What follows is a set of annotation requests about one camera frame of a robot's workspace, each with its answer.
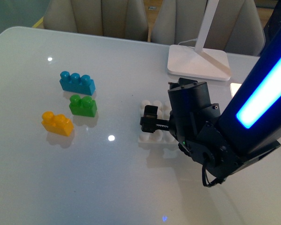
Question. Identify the yellow two-stud toy block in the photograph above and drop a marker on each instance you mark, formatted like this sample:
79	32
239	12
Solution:
57	124

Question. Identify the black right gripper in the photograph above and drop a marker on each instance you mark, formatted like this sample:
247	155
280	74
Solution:
191	109

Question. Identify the blue three-stud toy block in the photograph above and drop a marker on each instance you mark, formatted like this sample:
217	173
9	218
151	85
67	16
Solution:
76	83

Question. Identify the green two-stud toy block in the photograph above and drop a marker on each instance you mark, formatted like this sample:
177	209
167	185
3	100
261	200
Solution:
85	106

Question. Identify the white studded base plate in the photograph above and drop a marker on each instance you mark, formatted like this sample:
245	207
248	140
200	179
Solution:
159	136

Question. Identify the beige left chair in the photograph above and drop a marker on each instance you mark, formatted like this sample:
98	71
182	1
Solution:
110	18

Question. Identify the beige chair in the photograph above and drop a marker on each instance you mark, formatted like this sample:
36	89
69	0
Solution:
110	18
235	28

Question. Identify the white desk lamp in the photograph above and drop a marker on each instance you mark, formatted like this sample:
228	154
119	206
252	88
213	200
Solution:
198	61

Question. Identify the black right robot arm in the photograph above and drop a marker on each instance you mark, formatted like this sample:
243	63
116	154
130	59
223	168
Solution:
250	126

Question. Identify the beige right chair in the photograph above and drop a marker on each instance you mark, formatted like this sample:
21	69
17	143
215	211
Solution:
235	28

